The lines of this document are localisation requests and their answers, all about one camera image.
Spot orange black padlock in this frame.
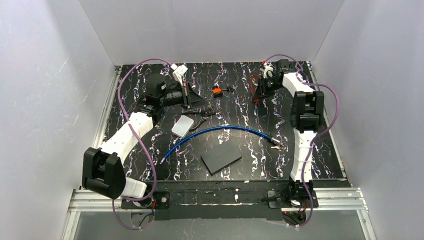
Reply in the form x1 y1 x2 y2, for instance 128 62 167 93
212 86 223 98

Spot black padlock keys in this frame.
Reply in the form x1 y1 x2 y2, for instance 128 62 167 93
222 85 235 93

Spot blue cable lock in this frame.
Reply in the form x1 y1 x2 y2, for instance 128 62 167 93
159 125 282 164

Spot red cable lock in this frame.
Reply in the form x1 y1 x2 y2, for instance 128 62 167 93
250 74 263 95

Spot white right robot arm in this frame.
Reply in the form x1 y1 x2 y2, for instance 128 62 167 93
252 59 325 202

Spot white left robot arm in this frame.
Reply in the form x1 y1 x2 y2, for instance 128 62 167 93
82 73 209 201

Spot black grey pliers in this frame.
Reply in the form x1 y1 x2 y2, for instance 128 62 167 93
181 107 217 132

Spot white rectangular box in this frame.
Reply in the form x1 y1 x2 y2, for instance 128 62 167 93
171 115 194 138

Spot black flat box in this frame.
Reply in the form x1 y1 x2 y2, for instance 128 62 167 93
200 141 242 175

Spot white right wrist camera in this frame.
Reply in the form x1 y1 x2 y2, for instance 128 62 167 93
260 61 275 79

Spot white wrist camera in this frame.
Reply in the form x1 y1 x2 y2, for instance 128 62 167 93
170 63 188 86
260 61 275 79

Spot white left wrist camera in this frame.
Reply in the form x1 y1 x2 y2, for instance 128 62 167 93
170 63 188 86

